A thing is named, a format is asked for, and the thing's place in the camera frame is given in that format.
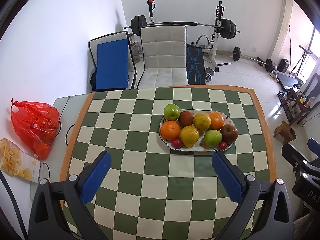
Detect dark wooden chair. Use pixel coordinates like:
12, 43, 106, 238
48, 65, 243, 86
277, 73, 319, 126

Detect barbell on rack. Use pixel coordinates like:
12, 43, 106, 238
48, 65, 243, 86
123, 15, 241, 40

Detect small wooden stool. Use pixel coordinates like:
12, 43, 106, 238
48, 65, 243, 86
273, 121, 296, 145

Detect black blue bench pad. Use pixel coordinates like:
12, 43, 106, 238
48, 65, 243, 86
187, 44, 206, 85

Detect cherry tomato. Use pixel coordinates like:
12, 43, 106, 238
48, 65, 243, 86
171, 138, 183, 149
219, 141, 228, 151

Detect floor barbell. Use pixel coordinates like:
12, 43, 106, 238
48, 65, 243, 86
232, 47, 273, 73

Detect blue folded mat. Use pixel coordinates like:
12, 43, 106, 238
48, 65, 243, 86
95, 39, 128, 90

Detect white weight bench rack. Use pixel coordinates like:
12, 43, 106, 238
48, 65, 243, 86
196, 1, 232, 72

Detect orange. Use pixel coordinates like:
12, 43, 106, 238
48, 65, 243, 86
160, 121, 181, 141
209, 112, 225, 131

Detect grey side table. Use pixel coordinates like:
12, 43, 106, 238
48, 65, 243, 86
30, 93, 91, 201

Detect small dark red fruit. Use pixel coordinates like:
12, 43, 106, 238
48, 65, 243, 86
178, 111, 194, 128

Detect red plastic bag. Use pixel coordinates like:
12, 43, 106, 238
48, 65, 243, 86
10, 101, 60, 160

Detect green white checkered tablecloth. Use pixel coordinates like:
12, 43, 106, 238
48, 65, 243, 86
60, 85, 276, 239

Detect large dark red apple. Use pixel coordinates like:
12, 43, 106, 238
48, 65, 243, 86
220, 124, 239, 145

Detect yellow pear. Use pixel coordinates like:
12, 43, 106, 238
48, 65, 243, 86
180, 125, 200, 148
193, 113, 211, 131

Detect white padded chair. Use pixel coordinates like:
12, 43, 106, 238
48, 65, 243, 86
137, 24, 188, 89

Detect chips snack box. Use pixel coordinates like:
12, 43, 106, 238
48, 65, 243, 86
0, 138, 41, 183

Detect green apple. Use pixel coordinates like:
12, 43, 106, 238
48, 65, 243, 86
163, 103, 181, 121
203, 129, 222, 147

